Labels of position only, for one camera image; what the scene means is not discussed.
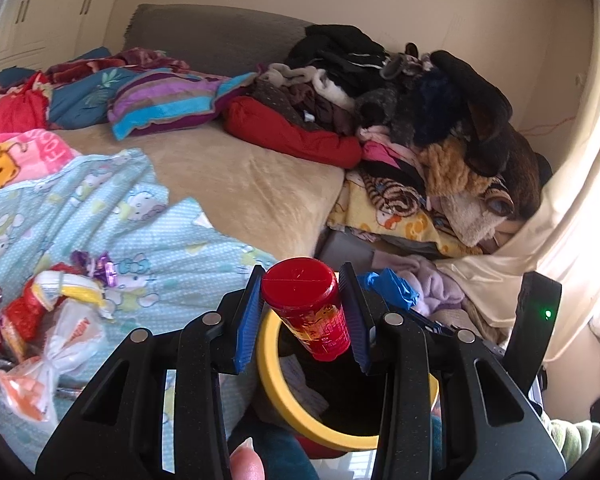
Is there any orange snack wrapper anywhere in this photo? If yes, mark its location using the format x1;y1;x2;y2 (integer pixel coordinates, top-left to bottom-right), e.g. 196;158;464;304
0;305;28;366

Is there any yellow cartoon blanket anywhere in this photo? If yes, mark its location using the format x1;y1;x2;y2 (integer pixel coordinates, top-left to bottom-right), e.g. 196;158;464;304
327;175;483;258

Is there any light blue cat print blanket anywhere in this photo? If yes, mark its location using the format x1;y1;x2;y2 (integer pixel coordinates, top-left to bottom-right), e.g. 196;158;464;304
0;149;281;471

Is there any person's left hand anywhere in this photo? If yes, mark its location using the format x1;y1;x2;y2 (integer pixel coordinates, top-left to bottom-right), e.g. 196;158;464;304
229;437;266;480

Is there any blue crumpled cloth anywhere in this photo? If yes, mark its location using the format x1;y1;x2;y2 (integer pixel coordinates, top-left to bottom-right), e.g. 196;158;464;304
362;268;421;311

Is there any blue leaf print quilt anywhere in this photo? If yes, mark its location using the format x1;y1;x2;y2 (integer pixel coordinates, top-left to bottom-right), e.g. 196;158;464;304
47;47;146;131

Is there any lavender cloth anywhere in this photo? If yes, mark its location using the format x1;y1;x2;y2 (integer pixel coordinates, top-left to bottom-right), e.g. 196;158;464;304
395;255;468;313

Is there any teal cloth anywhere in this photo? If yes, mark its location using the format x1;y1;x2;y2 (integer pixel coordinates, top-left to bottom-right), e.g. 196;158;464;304
230;410;321;480

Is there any yellow rimmed trash bin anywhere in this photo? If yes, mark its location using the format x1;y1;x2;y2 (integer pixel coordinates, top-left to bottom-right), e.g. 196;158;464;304
240;310;441;461

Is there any tiger striped cloth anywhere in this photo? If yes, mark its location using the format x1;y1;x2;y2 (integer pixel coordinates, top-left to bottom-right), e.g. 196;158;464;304
362;172;428;218

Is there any dark brown garment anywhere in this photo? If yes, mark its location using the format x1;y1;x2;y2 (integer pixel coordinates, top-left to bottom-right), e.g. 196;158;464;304
252;80;356;136

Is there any beige bed sheet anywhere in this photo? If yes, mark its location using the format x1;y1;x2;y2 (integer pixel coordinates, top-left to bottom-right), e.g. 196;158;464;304
55;122;346;266

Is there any black fleece garment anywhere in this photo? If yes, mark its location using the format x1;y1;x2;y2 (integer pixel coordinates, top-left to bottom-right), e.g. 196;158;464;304
430;50;513;176

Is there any grey headboard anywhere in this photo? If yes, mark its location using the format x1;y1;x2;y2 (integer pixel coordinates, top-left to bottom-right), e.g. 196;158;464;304
121;4;326;78

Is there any cream wardrobe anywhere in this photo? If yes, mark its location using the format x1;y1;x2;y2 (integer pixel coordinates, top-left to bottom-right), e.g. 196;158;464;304
0;0;131;81

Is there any brown fur coat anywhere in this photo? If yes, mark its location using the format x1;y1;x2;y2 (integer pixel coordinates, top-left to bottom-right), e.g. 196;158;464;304
420;130;553;221

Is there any yellow white wrapper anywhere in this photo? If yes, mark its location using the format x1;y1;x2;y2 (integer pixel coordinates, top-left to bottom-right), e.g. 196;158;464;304
35;270;116;318

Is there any red garment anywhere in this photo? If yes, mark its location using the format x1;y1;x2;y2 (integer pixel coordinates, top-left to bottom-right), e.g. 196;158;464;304
223;96;363;170

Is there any purple striped pillow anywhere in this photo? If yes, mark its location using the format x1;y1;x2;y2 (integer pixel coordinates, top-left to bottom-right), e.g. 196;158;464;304
107;69;258;141

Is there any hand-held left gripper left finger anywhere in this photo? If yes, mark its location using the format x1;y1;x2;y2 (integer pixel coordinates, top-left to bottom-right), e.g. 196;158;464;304
36;262;266;480

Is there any pink cartoon blanket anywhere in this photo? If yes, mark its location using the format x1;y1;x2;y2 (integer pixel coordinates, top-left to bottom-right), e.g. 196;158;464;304
0;129;83;198

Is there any pink garment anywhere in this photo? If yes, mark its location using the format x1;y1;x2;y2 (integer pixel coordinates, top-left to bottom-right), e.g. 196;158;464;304
357;127;421;171

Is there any red floral blanket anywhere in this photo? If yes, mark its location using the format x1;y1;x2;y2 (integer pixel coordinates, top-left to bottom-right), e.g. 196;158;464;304
0;72;51;136

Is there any red plastic bottle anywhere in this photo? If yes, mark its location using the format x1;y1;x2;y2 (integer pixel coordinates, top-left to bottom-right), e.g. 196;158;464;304
261;256;352;362

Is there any black jacket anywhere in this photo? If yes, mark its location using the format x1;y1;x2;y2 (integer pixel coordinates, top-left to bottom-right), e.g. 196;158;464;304
286;24;388;93

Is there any beige fluffy towel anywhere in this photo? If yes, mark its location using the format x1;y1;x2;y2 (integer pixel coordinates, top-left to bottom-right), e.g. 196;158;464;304
440;192;516;246

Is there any maroon floral blanket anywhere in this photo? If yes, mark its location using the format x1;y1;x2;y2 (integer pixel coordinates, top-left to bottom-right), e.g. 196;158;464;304
45;47;191;86

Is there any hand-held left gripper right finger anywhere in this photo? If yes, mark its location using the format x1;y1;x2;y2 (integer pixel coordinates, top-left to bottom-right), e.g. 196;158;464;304
337;262;566;480

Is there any grey knit garment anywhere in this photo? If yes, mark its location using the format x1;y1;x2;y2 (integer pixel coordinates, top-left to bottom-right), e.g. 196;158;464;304
355;85;421;136

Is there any navy fluffy garment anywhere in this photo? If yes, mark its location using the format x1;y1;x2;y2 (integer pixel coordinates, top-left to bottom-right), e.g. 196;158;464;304
412;67;468;146

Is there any purple candy wrapper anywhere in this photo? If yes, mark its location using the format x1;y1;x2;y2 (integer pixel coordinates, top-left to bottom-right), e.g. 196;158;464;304
70;250;118;288

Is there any green cloth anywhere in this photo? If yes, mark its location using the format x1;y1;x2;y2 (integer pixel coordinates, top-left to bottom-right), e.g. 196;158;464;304
545;420;600;461

